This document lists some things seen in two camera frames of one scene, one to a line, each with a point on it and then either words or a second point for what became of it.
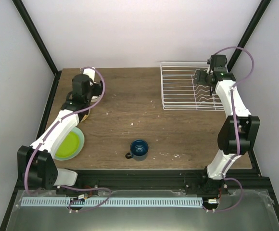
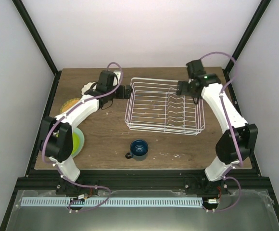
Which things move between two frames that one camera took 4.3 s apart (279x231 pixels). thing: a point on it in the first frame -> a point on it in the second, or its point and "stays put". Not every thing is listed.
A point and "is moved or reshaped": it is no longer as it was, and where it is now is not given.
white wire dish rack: [179, 91] is moved or reshaped
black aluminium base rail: [180, 180] stays put
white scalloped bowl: [90, 71] is moved or reshaped
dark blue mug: [138, 150] stays put
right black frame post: [256, 19] stays put
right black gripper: [201, 80] -> [182, 84]
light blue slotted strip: [74, 201] stays put
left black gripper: [98, 89] -> [127, 92]
